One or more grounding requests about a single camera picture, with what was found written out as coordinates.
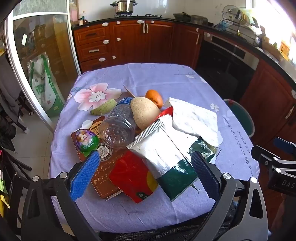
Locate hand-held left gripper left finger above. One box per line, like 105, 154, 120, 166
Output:
21, 150, 102, 241

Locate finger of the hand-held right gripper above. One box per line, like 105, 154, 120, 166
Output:
273, 137, 296, 154
251, 145, 296, 170

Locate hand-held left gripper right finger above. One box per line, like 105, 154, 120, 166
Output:
185, 151, 269, 241

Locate brown cardboard box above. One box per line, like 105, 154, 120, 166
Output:
70, 86, 137, 200

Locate jelly cup with dog lid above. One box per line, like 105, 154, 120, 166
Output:
76, 129, 100, 153

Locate red snack bag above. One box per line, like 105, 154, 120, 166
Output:
109, 106, 174, 204

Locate teal plastic bin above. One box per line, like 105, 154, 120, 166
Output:
223, 98, 255, 138

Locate silver and green snack bag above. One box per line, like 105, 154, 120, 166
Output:
126, 115, 221, 202

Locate clear plastic water bottle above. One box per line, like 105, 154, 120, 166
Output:
99, 97, 137, 149

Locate white paper napkin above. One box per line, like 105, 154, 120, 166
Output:
163, 97, 220, 147

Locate green melon rind slice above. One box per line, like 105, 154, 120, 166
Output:
90, 98, 117, 115

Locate brown eggshell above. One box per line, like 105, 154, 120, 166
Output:
145, 89, 163, 109

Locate large wooden cabinet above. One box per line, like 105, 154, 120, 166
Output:
239, 60, 296, 149

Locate built-in black oven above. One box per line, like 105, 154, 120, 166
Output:
195, 30, 260, 102

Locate green and white sack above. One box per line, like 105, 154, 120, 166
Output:
27, 54, 65, 117

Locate black chair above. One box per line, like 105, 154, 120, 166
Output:
0, 56, 30, 139

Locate purple floral tablecloth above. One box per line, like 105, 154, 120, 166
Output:
48, 63, 260, 233

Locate wooden drawer cabinet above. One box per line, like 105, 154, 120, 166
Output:
73, 22, 114, 72

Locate narrow wooden cabinet door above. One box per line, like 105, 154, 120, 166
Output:
171, 23, 204, 69

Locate glass sliding door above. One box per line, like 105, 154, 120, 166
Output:
5, 0, 81, 132

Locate wooden double-door cabinet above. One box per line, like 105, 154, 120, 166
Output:
110, 20, 178, 67

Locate gas stove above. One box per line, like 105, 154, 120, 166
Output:
114, 13, 162, 18

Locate steel cooking pot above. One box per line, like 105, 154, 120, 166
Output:
110, 0, 137, 15

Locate wire dish rack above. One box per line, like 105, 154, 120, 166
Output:
218, 5, 266, 45

